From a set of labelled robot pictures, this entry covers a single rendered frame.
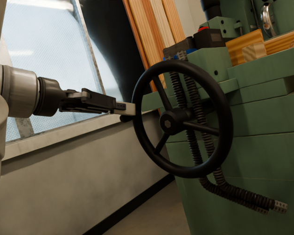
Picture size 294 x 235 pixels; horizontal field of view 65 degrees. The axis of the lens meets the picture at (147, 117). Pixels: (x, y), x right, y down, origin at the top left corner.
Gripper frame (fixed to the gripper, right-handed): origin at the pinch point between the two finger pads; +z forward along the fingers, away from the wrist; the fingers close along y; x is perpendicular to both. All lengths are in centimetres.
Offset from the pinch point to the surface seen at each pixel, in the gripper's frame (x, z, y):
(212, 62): -10.3, 15.4, -16.5
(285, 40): -18.7, 36.2, -27.1
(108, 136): -7, 71, 121
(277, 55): -9.9, 22.9, -28.7
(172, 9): -163, 157, 117
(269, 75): -6.1, 24.3, -26.0
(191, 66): -5.9, 4.6, -18.3
